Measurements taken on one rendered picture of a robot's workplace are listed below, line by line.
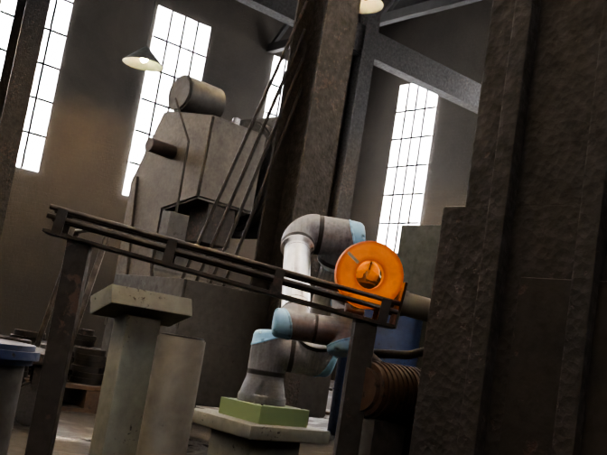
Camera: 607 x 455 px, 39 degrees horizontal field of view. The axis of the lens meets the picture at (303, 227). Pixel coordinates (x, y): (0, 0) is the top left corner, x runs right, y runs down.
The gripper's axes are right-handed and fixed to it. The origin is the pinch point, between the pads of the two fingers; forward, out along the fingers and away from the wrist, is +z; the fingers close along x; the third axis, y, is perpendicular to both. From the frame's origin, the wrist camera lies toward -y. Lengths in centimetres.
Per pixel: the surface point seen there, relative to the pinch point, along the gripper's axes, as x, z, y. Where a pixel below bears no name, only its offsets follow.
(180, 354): -39, -24, -21
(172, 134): -103, -522, 292
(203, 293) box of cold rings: -44, -305, 82
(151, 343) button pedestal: -48, -38, -16
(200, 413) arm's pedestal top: -32, -84, -25
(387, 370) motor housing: 6.8, -2.7, -22.5
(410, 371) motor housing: 13.5, -8.9, -20.3
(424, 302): 13.3, 0.2, -6.4
